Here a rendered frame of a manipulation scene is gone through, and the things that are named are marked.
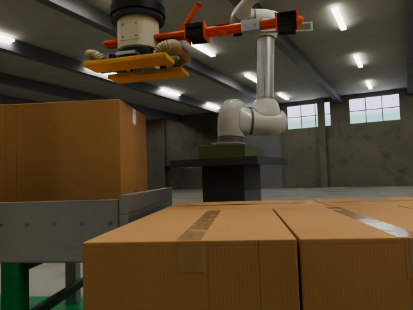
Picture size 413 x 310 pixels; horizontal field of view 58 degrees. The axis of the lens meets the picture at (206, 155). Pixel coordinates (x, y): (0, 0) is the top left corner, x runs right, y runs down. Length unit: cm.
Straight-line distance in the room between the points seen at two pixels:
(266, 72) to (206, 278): 167
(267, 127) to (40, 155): 120
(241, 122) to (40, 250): 123
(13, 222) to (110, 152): 38
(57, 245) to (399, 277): 96
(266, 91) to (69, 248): 140
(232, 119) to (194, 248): 143
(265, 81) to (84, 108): 114
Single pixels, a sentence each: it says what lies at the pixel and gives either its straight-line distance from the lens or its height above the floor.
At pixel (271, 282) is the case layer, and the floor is 47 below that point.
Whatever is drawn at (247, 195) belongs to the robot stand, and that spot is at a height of 55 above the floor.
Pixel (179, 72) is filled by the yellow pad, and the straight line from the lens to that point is 159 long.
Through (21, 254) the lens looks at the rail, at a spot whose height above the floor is 43.
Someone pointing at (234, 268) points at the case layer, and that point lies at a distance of 70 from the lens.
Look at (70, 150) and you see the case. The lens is 143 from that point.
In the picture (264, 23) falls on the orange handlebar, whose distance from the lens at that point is 148.
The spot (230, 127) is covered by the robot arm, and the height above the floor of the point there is 92.
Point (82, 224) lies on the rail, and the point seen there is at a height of 52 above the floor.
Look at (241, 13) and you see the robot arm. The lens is 222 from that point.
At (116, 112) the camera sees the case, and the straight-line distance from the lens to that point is 139.
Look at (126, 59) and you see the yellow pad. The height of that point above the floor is 110.
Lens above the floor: 66
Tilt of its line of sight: 3 degrees up
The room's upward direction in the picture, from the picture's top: 2 degrees counter-clockwise
